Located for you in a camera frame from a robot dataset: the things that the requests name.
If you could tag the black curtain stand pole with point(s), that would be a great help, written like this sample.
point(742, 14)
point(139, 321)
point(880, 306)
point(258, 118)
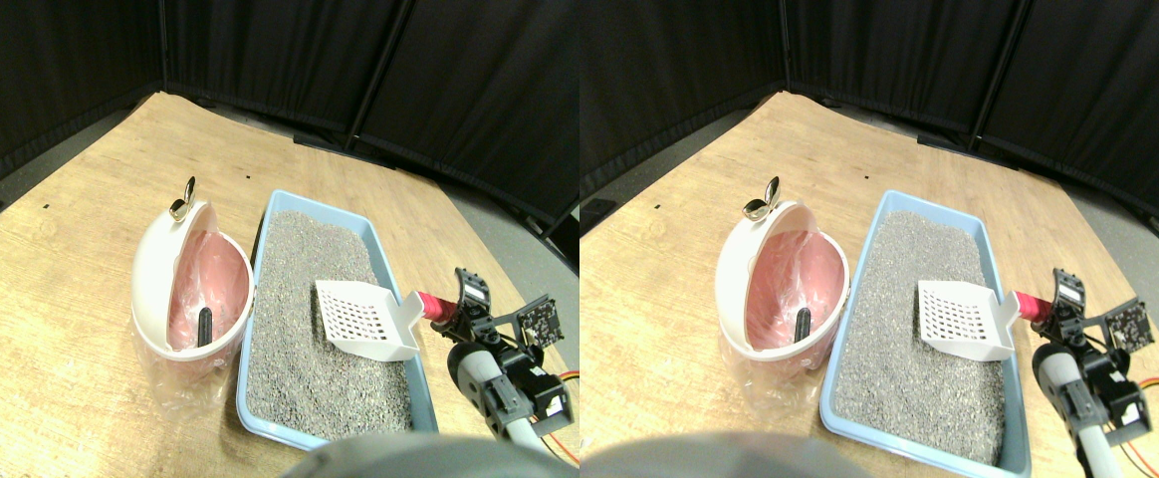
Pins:
point(786, 45)
point(996, 72)
point(164, 45)
point(378, 72)

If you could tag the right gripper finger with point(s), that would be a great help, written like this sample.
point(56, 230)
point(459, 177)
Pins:
point(473, 294)
point(1071, 295)

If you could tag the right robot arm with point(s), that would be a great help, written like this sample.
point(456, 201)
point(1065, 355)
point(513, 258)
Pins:
point(485, 383)
point(1067, 388)

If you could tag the white bin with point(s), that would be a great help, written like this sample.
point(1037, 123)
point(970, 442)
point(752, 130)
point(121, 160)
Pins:
point(156, 279)
point(739, 279)

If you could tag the blue litter tray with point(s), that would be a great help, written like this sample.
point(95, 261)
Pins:
point(321, 388)
point(898, 398)

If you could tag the black lump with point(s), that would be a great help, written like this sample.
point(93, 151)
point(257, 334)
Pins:
point(804, 327)
point(205, 329)

